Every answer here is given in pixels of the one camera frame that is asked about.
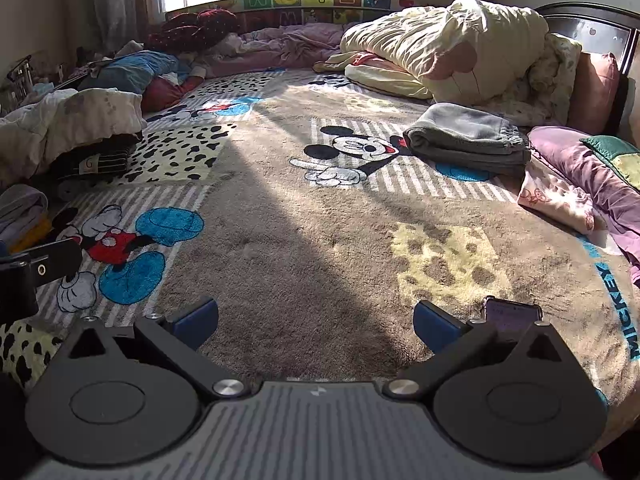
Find blue cloth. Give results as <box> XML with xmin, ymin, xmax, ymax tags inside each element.
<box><xmin>75</xmin><ymin>51</ymin><xmax>193</xmax><ymax>96</ymax></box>

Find grey folded pants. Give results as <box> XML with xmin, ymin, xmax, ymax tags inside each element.
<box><xmin>402</xmin><ymin>102</ymin><xmax>532</xmax><ymax>177</ymax></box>

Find dark wooden headboard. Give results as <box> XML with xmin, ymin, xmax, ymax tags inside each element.
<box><xmin>535</xmin><ymin>2</ymin><xmax>640</xmax><ymax>138</ymax></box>

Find black striped garment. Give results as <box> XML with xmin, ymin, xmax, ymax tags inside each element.
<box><xmin>52</xmin><ymin>132</ymin><xmax>143</xmax><ymax>183</ymax></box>

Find yellow cloth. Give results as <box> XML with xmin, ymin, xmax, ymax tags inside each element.
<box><xmin>9</xmin><ymin>217</ymin><xmax>53</xmax><ymax>253</ymax></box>

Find metal rack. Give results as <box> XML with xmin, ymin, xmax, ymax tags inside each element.
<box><xmin>5</xmin><ymin>55</ymin><xmax>38</xmax><ymax>106</ymax></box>

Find white floral quilt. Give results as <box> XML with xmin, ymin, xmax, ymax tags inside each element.
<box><xmin>500</xmin><ymin>34</ymin><xmax>583</xmax><ymax>127</ymax></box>

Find pale yellow quilt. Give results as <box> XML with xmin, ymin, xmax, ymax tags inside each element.
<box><xmin>312</xmin><ymin>0</ymin><xmax>551</xmax><ymax>106</ymax></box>

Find smartphone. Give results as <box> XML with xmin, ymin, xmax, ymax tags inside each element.
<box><xmin>481</xmin><ymin>296</ymin><xmax>543</xmax><ymax>343</ymax></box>

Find green yellow pillow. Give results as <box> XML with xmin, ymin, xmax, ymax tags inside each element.
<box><xmin>580</xmin><ymin>135</ymin><xmax>640</xmax><ymax>191</ymax></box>

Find dark red dotted cloth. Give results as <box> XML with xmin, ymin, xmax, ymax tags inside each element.
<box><xmin>147</xmin><ymin>8</ymin><xmax>241</xmax><ymax>53</ymax></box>

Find pink pillow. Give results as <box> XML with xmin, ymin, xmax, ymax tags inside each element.
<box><xmin>567</xmin><ymin>51</ymin><xmax>621</xmax><ymax>135</ymax></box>

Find white crumpled garment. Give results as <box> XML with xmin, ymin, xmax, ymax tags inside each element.
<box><xmin>0</xmin><ymin>87</ymin><xmax>148</xmax><ymax>181</ymax></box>

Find lilac crumpled sheet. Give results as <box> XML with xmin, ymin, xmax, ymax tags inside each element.
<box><xmin>192</xmin><ymin>22</ymin><xmax>361</xmax><ymax>78</ymax></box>

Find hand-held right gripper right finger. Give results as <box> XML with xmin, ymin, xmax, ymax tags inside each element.
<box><xmin>384</xmin><ymin>301</ymin><xmax>568</xmax><ymax>402</ymax></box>

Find pink printed garment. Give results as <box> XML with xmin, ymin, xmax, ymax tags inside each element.
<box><xmin>517</xmin><ymin>157</ymin><xmax>608</xmax><ymax>235</ymax></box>

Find cartoon printed blanket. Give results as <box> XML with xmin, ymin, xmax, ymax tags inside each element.
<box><xmin>0</xmin><ymin>67</ymin><xmax>640</xmax><ymax>461</ymax></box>

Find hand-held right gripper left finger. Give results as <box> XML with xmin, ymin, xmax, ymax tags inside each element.
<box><xmin>65</xmin><ymin>297</ymin><xmax>248</xmax><ymax>401</ymax></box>

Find sheer curtain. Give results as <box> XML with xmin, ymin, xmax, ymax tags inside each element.
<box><xmin>75</xmin><ymin>0</ymin><xmax>166</xmax><ymax>56</ymax></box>

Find colourful alphabet play mat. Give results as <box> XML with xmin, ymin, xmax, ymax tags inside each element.
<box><xmin>165</xmin><ymin>0</ymin><xmax>416</xmax><ymax>28</ymax></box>

